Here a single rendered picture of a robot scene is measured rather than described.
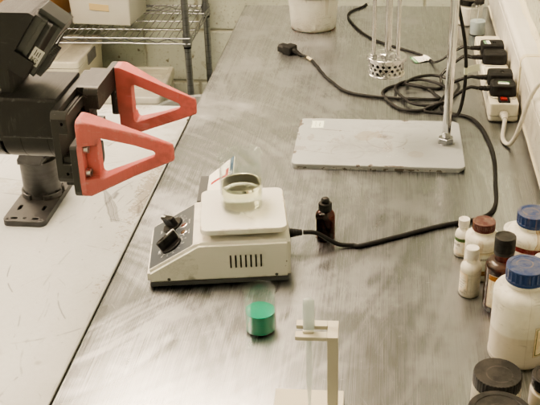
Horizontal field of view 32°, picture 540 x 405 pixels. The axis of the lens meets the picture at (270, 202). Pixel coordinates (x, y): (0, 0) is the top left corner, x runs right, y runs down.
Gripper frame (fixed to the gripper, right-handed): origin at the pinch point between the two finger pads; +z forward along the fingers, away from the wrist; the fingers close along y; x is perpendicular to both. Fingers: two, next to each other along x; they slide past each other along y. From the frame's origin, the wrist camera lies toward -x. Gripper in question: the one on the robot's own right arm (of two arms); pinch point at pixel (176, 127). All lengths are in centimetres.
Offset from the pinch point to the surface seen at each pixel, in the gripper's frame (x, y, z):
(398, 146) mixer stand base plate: 39, 81, 21
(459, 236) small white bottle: 36, 46, 29
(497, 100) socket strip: 36, 96, 39
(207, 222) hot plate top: 31.5, 38.2, -5.7
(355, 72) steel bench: 40, 120, 12
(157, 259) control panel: 37, 36, -13
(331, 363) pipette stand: 31.7, 9.2, 13.2
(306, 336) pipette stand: 27.5, 8.3, 10.5
